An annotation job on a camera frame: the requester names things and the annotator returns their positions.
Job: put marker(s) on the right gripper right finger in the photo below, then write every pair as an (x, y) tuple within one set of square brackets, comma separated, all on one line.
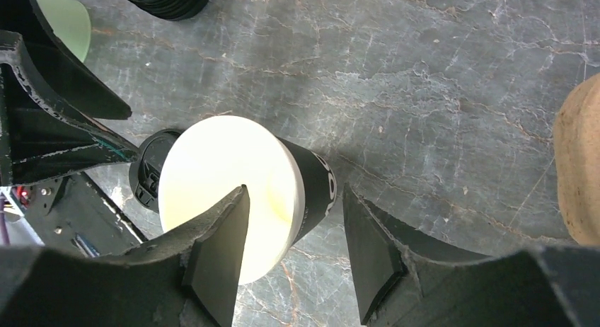
[(405, 277)]

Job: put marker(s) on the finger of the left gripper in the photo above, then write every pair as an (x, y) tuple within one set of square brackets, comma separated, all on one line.
[(69, 77), (43, 136)]

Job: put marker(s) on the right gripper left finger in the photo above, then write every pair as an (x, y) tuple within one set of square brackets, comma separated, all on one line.
[(186, 277)]

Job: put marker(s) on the black coffee lid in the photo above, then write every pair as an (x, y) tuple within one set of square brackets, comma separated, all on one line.
[(144, 174)]

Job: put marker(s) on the brown pulp cup carrier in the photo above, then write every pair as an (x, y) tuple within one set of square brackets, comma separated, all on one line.
[(576, 145)]

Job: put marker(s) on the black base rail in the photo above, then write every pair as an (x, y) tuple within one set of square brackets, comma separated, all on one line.
[(73, 214)]

